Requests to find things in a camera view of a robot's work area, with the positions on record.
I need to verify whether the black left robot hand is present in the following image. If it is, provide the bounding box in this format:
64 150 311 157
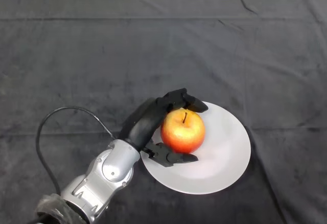
119 87 209 169

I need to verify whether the red yellow apple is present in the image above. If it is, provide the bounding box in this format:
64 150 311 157
160 108 206 154

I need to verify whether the white round plate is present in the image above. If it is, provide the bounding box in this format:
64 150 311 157
139 101 252 195

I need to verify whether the black cloth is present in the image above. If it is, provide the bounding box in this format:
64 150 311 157
0 0 327 224

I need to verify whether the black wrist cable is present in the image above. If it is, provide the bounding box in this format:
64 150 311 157
35 106 117 195

